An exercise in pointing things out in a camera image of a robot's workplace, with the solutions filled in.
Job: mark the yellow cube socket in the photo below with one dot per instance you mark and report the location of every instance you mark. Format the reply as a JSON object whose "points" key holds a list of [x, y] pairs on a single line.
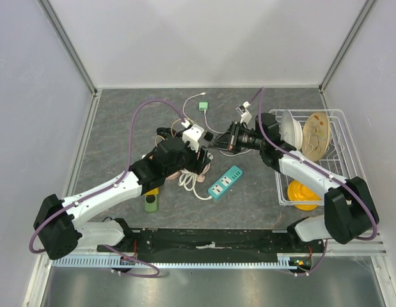
{"points": [[152, 192]]}

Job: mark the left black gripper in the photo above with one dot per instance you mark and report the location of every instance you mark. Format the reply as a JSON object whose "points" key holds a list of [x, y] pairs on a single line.
{"points": [[197, 165]]}

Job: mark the teal power strip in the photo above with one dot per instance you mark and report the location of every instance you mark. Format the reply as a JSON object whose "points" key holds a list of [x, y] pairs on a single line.
{"points": [[225, 182]]}

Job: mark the light blue cable duct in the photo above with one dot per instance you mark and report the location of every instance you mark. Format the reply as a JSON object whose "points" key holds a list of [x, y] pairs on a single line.
{"points": [[119, 262]]}

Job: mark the green power strip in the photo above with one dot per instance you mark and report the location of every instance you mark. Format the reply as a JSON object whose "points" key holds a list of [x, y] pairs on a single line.
{"points": [[151, 204]]}

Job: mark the white bowl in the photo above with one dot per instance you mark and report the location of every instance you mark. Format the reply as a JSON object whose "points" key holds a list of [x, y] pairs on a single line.
{"points": [[291, 130]]}

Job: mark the beige patterned plate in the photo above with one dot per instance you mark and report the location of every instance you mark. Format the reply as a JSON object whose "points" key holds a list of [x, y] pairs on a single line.
{"points": [[316, 136]]}

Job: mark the yellow bowl front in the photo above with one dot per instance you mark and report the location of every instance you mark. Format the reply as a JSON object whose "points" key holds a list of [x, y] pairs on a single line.
{"points": [[304, 197]]}

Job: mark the light green plug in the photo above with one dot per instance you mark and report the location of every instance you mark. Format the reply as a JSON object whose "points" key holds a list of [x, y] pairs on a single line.
{"points": [[203, 106]]}

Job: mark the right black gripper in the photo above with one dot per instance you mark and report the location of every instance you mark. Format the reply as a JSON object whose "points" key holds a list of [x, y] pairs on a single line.
{"points": [[229, 140]]}

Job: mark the pink round socket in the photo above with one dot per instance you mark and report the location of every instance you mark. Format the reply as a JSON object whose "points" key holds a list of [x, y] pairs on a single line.
{"points": [[174, 175]]}

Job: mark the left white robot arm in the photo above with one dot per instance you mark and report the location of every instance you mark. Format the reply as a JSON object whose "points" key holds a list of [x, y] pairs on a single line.
{"points": [[62, 225]]}

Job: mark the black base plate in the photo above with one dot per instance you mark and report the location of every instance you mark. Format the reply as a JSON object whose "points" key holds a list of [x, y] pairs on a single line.
{"points": [[212, 246]]}

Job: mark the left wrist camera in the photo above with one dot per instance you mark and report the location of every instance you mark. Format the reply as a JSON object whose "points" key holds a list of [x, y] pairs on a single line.
{"points": [[192, 134]]}

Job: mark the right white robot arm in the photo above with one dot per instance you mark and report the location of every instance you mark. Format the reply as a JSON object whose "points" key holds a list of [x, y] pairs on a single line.
{"points": [[349, 210]]}

